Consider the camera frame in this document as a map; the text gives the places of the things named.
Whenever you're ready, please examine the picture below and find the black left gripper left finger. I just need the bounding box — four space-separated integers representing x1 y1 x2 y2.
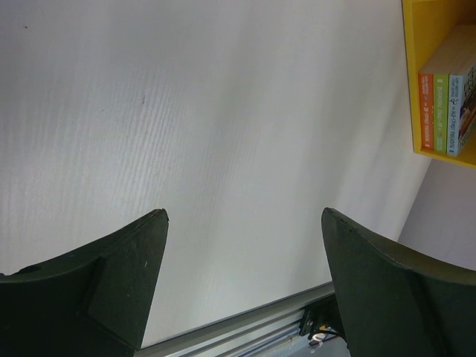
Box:
1 209 169 356

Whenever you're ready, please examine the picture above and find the green comic book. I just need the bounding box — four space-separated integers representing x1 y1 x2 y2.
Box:
428 25 475 155

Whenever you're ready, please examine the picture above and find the light blue treehouse book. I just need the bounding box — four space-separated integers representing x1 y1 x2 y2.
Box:
446 54 475 156

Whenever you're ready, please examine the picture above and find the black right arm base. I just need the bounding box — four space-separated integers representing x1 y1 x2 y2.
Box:
299 293 347 344

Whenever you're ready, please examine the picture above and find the aluminium mounting rail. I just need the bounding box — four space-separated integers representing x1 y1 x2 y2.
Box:
135 283 335 356

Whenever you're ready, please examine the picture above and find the orange treehouse book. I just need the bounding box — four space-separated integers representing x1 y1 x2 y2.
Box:
418 55 438 153

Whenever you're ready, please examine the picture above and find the yellow wooden shelf box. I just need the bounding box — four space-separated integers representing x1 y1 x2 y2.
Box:
402 0 475 169

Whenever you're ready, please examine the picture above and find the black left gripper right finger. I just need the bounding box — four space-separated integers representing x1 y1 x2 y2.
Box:
321 208 475 356

